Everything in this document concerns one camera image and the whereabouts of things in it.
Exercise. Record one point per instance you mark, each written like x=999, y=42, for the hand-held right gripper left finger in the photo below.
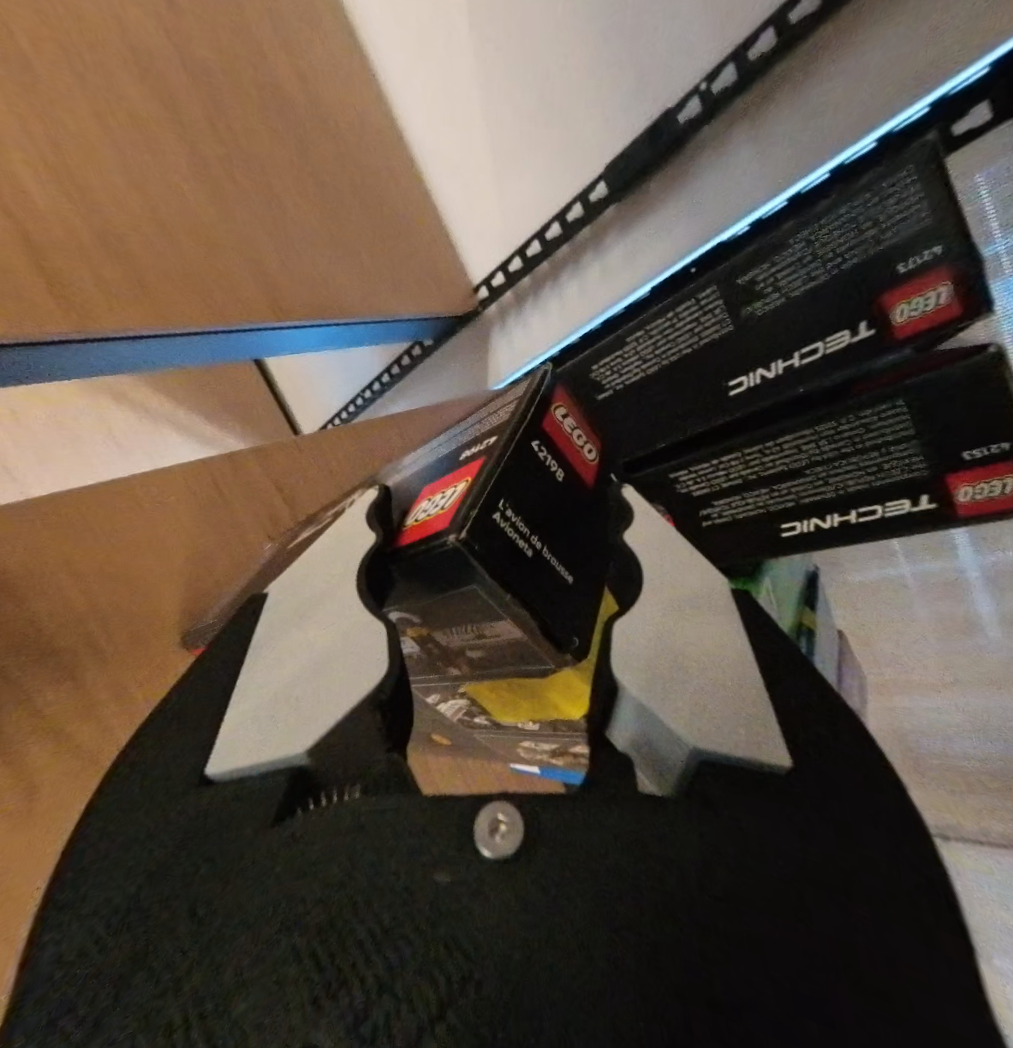
x=310, y=679

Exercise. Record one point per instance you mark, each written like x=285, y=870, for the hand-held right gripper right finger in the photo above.
x=703, y=679

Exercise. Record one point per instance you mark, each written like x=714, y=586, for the green lego box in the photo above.
x=789, y=598

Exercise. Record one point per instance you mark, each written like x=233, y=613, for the blue plane lego box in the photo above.
x=547, y=532

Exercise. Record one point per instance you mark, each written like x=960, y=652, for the black race car lego box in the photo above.
x=842, y=483

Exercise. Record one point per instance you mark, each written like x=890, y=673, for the dark lego box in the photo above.
x=768, y=327

